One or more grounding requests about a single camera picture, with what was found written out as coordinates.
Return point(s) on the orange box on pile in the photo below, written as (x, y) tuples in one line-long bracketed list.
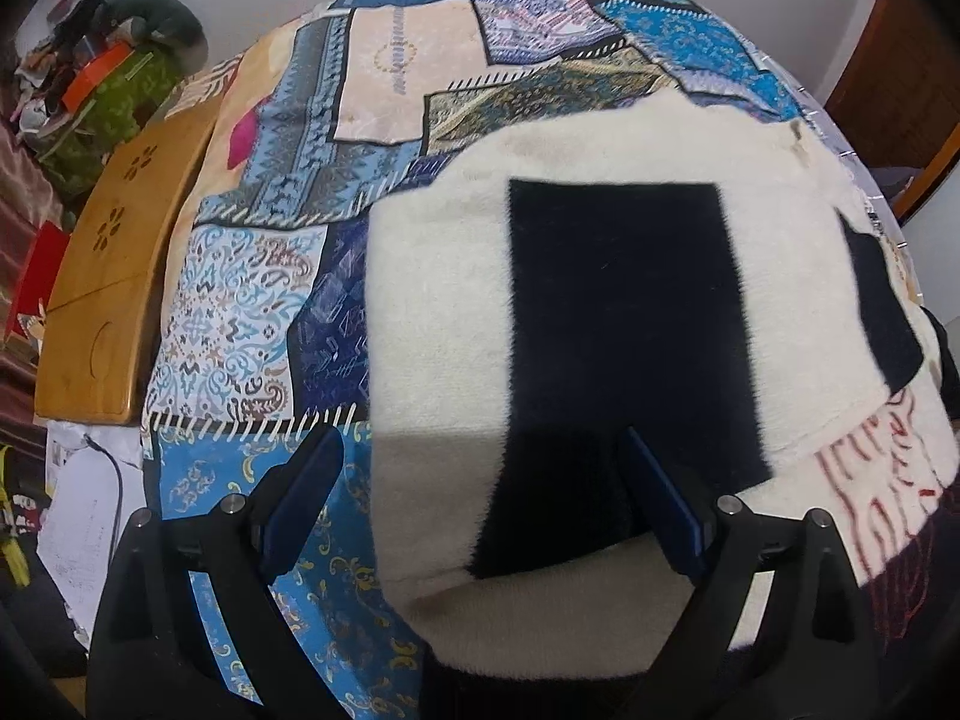
[(91, 75)]

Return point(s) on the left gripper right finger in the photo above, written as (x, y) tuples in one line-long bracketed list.
[(745, 615)]

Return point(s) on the white and black fuzzy sweater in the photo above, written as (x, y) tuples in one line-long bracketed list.
[(668, 280)]

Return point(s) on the white papers with cable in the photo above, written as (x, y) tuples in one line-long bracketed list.
[(94, 478)]

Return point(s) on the green camouflage bag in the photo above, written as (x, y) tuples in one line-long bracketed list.
[(72, 149)]

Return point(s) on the grey plush toy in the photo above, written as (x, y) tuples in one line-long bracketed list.
[(169, 21)]

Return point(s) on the brown wooden door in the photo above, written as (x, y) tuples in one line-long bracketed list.
[(896, 101)]

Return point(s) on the blue patchwork quilt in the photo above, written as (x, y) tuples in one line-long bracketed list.
[(266, 329)]

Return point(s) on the wooden bedside table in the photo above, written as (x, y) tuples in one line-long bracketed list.
[(103, 319)]

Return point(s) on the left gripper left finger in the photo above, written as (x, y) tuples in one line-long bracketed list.
[(149, 656)]

